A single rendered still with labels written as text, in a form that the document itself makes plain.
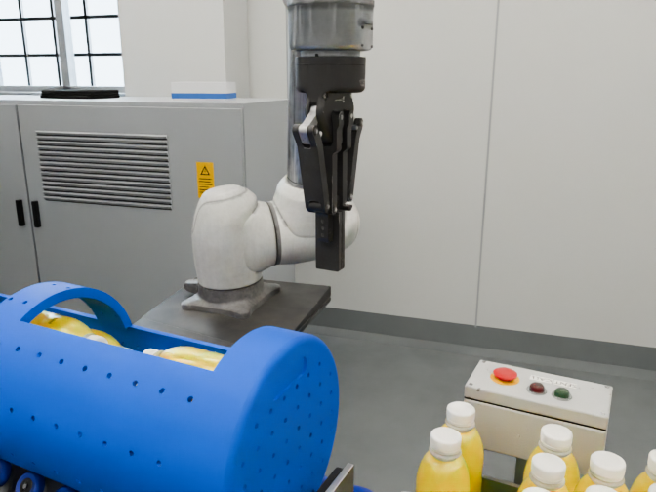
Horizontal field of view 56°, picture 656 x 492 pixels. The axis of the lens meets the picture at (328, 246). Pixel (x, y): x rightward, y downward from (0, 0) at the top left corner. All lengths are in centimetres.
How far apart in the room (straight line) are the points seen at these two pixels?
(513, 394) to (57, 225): 238
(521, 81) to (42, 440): 293
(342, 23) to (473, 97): 280
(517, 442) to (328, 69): 62
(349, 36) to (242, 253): 83
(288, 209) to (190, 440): 76
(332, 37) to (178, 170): 196
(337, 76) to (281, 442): 44
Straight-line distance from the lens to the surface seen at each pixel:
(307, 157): 64
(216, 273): 140
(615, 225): 351
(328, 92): 65
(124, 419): 80
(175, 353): 86
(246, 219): 138
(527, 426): 98
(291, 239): 140
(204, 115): 246
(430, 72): 345
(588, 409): 96
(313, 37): 64
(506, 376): 99
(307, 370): 81
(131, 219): 273
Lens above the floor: 155
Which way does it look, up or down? 16 degrees down
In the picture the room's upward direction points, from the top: straight up
